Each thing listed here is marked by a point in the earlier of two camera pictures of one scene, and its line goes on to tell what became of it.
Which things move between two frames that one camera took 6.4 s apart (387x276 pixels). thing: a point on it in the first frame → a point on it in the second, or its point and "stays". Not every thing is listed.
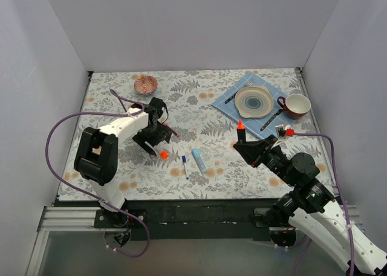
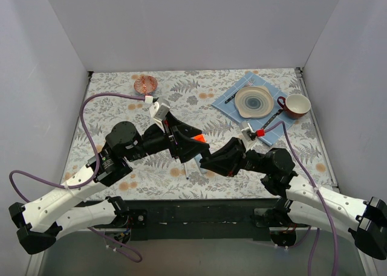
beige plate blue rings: x=254 y=101 stays
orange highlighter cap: x=164 y=154 → x=199 y=138
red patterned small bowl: x=146 y=85 stays
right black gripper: x=261 y=151 → x=242 y=154
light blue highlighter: x=199 y=160 stays
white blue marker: x=184 y=159 stays
